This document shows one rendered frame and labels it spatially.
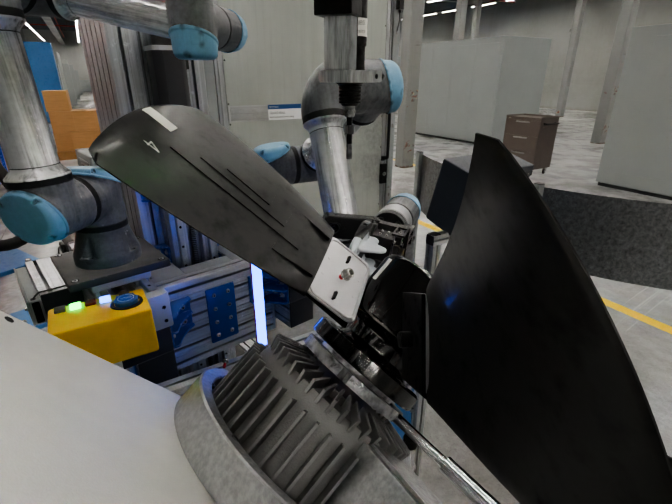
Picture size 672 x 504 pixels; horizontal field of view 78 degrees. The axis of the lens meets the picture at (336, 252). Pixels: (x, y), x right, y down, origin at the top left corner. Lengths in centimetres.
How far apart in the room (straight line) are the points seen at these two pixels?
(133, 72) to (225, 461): 106
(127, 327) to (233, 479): 48
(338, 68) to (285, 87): 199
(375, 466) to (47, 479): 25
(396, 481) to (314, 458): 7
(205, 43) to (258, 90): 161
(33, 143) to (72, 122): 868
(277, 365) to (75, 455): 19
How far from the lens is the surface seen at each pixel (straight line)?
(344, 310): 45
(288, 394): 43
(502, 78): 1033
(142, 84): 130
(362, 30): 49
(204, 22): 79
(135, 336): 85
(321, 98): 92
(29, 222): 100
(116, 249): 112
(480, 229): 24
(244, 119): 237
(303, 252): 44
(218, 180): 43
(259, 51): 240
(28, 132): 99
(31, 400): 37
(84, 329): 83
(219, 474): 41
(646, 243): 237
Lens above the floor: 146
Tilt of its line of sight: 23 degrees down
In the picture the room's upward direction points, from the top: straight up
